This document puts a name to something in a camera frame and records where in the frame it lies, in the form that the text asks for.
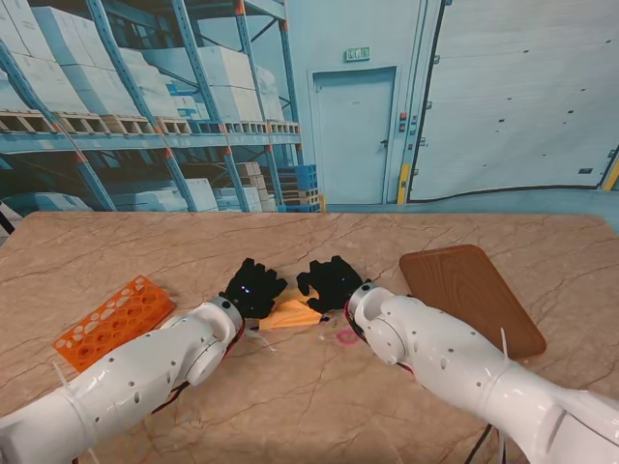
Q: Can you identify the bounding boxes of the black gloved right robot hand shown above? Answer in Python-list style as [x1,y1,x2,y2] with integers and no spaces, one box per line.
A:
[295,255,373,315]

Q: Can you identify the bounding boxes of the red black arm cables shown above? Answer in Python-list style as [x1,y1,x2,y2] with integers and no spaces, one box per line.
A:
[150,328,244,416]
[343,302,508,464]

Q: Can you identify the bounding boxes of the red black left arm cables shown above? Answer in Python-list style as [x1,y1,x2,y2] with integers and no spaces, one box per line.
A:
[150,328,244,416]

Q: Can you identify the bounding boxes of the orange test tube rack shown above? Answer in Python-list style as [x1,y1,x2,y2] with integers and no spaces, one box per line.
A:
[51,275,177,373]

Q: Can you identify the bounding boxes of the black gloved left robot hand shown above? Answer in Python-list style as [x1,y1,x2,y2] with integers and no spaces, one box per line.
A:
[218,257,290,321]

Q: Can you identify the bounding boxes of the red black right arm cables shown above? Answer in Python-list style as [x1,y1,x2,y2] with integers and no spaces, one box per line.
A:
[343,302,508,464]

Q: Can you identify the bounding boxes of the brown wooden tray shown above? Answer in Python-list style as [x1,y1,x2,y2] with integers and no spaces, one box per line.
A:
[398,244,548,362]

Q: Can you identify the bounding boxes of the warehouse print backdrop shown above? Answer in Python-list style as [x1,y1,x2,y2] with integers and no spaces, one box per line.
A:
[0,0,619,217]

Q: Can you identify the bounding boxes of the yellow cloth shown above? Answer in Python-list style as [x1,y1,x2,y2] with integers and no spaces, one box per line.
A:
[258,282,324,333]

